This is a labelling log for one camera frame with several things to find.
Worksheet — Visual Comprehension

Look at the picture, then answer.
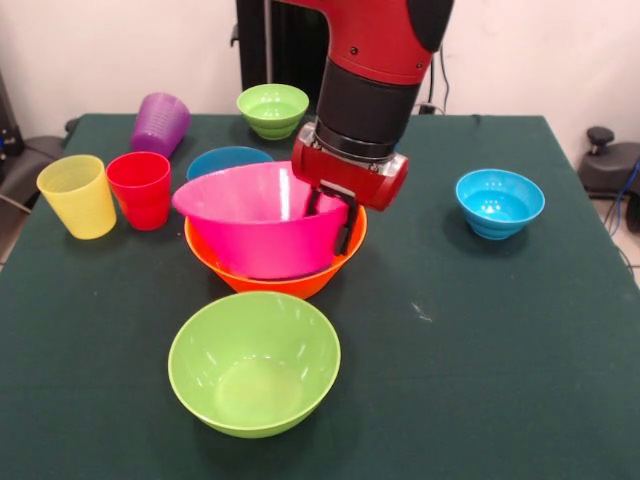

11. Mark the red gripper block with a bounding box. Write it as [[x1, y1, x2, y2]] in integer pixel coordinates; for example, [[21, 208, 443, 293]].
[[291, 122, 411, 256]]

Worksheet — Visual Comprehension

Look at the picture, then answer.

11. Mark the pink plastic bowl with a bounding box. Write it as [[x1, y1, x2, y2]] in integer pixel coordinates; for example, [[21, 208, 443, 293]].
[[171, 160, 351, 281]]

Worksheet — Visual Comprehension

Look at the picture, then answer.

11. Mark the orange plastic bowl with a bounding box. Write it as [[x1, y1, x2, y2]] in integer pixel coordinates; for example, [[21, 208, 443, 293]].
[[183, 202, 369, 301]]

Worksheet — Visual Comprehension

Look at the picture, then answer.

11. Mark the large green plastic bowl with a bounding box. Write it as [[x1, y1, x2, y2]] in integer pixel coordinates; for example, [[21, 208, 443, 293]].
[[167, 291, 342, 440]]

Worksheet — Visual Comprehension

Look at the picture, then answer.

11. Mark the light blue plastic bowl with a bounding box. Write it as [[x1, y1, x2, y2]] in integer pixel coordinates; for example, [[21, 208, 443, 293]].
[[455, 168, 546, 241]]

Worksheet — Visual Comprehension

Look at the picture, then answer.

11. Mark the red plastic cup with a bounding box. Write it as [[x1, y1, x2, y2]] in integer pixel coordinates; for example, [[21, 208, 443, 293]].
[[105, 151, 173, 232]]

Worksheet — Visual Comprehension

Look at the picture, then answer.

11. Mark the purple plastic cup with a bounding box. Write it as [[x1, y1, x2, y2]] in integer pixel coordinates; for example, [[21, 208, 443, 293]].
[[130, 91, 192, 159]]

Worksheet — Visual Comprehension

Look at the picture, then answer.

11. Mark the small green plastic bowl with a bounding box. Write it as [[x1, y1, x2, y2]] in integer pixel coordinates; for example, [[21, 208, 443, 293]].
[[236, 83, 310, 141]]

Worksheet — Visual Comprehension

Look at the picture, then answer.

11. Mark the dark green tablecloth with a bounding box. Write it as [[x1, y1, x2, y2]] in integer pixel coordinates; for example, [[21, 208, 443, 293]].
[[0, 113, 640, 480]]

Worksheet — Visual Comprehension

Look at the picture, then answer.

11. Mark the yellow plastic cup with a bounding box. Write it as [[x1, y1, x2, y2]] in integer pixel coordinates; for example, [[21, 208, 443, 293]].
[[36, 154, 118, 241]]

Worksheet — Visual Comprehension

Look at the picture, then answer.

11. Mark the black floor stand base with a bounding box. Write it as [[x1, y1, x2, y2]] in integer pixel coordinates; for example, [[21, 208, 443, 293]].
[[578, 126, 640, 199], [0, 133, 65, 211]]

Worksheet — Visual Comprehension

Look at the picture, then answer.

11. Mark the black equipment box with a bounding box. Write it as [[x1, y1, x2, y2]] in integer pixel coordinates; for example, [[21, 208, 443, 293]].
[[0, 69, 25, 160]]

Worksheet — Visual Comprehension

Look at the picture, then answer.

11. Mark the black wall cable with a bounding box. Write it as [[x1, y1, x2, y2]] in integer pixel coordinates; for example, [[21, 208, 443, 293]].
[[439, 44, 451, 110], [424, 54, 439, 104]]

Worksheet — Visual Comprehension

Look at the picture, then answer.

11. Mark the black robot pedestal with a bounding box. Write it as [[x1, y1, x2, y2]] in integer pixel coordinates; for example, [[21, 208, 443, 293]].
[[230, 0, 332, 101]]

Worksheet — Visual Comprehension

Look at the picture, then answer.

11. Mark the blue cable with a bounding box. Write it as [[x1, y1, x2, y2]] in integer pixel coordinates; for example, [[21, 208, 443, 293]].
[[603, 158, 640, 236]]

